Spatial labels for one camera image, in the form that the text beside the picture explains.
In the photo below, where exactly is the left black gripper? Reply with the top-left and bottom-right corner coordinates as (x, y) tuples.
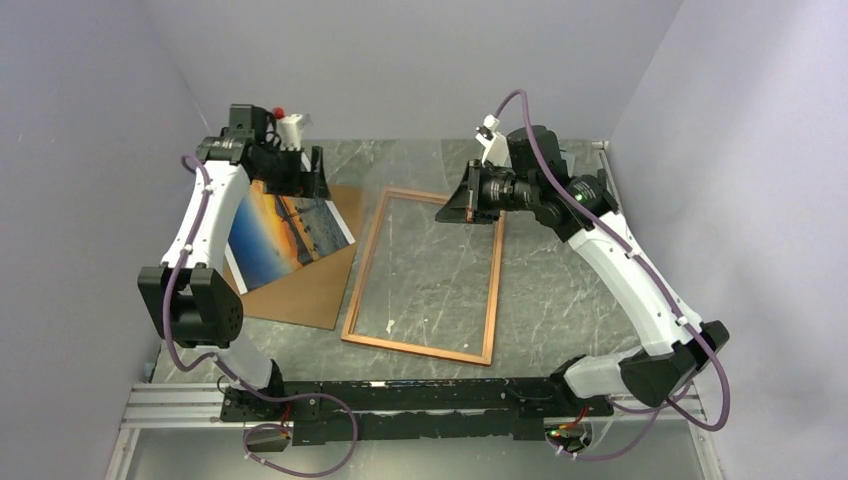
(254, 143), (330, 201)

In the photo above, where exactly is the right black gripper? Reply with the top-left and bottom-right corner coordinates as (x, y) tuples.
(436, 158), (539, 224)

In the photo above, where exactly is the sunset landscape photo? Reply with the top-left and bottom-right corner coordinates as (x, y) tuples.
(226, 181), (355, 294)

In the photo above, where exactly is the brown backing board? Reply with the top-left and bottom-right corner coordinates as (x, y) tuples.
(224, 185), (365, 330)

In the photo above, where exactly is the wooden picture frame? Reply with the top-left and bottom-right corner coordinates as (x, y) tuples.
(341, 187), (505, 366)

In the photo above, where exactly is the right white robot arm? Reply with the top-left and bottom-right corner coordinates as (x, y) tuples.
(435, 125), (729, 415)

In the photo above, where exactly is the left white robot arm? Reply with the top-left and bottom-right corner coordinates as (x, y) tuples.
(137, 134), (329, 420)

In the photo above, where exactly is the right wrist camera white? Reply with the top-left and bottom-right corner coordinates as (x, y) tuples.
(475, 115), (509, 167)

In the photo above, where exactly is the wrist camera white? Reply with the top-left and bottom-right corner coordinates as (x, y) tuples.
(475, 115), (509, 167)
(271, 107), (311, 151)

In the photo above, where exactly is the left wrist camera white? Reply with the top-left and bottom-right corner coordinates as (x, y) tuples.
(271, 107), (311, 151)

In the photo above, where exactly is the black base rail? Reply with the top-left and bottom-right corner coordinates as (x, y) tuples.
(219, 377), (613, 446)

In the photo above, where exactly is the aluminium extrusion rail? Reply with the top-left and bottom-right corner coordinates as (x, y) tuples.
(122, 383), (224, 429)

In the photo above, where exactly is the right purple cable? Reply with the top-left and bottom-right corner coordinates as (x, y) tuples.
(493, 89), (733, 463)

